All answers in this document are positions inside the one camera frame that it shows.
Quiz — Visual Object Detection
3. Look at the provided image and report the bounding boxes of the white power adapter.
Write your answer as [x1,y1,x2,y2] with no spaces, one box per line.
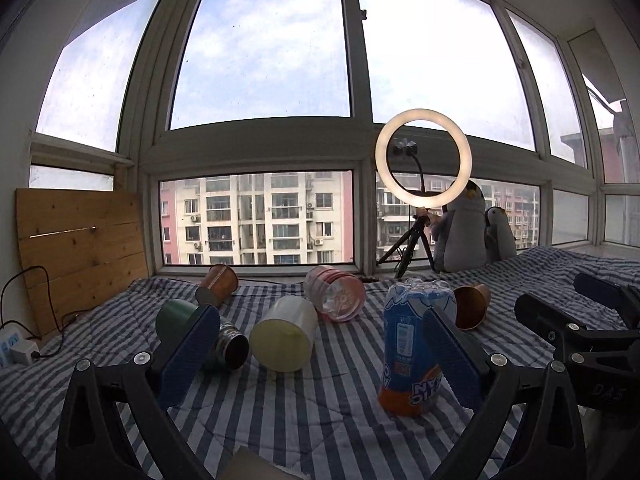
[11,341,42,365]

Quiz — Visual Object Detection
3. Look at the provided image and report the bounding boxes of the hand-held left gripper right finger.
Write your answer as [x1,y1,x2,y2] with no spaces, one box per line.
[422,307,586,480]

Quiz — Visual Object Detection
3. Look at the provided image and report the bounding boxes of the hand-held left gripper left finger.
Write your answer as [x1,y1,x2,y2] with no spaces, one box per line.
[56,304,221,480]

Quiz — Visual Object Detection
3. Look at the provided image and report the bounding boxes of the stainless steel cup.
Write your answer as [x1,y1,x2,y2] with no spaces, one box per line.
[202,321,250,374]

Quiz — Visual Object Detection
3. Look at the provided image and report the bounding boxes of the white ring light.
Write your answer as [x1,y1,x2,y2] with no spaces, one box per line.
[375,108,472,208]

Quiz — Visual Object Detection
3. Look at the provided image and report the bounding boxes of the cream plastic cup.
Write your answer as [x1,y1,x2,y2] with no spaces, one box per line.
[249,295,319,373]

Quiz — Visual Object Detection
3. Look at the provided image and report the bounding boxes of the dark green cup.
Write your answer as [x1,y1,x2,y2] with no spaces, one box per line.
[155,299,207,357]

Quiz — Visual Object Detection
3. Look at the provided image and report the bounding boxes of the small grey penguin plush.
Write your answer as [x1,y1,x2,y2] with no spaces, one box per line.
[484,206,517,264]

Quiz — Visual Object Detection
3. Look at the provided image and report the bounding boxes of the black tripod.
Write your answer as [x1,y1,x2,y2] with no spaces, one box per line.
[377,207,437,281]

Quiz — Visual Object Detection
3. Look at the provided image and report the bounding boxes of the black gooseneck phone holder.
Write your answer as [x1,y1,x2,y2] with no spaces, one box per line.
[392,137,432,197]

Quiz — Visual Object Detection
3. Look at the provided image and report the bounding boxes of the blue white striped blanket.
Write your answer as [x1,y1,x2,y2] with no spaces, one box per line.
[0,245,640,480]

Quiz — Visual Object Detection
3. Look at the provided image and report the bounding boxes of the large grey penguin plush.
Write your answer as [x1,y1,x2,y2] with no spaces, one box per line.
[431,180,488,274]

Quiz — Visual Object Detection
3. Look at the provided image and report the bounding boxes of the pink white apartment building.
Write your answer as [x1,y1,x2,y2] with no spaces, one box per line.
[160,170,354,266]

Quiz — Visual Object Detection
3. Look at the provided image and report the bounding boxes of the copper brown cup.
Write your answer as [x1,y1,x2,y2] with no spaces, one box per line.
[452,283,492,332]
[195,264,240,309]

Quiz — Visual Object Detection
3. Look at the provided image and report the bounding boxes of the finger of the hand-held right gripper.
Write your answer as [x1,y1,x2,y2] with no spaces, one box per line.
[515,292,601,361]
[574,273,640,330]

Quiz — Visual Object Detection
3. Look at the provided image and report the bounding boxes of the wooden board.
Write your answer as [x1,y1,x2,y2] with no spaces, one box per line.
[15,187,151,338]

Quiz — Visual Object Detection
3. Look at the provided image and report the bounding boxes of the white power strip with cable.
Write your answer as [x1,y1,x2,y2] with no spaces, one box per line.
[0,265,81,361]

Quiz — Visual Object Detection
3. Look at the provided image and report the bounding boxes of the white window frame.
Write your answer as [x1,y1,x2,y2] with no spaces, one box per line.
[29,0,640,271]

